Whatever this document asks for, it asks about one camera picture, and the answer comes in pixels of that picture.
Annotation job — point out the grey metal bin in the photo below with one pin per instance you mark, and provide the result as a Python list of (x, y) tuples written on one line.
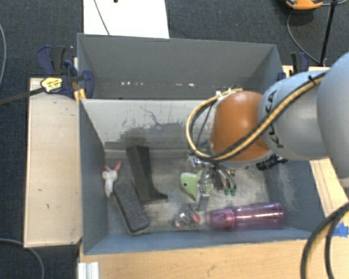
[(168, 68)]

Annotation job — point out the purple plastic bottle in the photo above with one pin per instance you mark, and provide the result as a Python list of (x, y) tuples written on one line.
[(247, 216)]

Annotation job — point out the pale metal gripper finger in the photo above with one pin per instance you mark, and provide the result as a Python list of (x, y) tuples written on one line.
[(203, 203)]

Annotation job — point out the green toy fish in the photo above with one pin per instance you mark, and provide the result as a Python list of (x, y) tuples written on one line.
[(189, 183)]

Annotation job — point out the black cylinder on white bracket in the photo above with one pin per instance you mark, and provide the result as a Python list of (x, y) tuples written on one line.
[(268, 164)]

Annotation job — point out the grey and red small toy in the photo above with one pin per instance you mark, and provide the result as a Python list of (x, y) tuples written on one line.
[(186, 217)]

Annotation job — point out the white toy rabbit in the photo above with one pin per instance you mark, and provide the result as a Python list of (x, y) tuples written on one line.
[(110, 179)]

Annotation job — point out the pale wood flat board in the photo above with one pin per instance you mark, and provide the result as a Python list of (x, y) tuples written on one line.
[(52, 167)]

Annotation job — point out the black rough flat block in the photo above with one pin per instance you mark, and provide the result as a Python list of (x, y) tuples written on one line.
[(131, 206)]

